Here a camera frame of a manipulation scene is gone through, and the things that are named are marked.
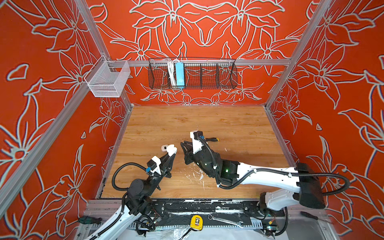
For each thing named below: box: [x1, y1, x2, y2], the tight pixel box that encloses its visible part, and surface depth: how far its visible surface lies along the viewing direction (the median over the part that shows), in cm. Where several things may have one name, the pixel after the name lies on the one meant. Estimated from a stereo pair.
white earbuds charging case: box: [166, 144, 178, 157], surface depth 68 cm
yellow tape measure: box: [190, 214, 204, 231], surface depth 70 cm
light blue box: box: [175, 62, 185, 89], surface depth 91 cm
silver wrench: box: [207, 214, 244, 229], surface depth 71 cm
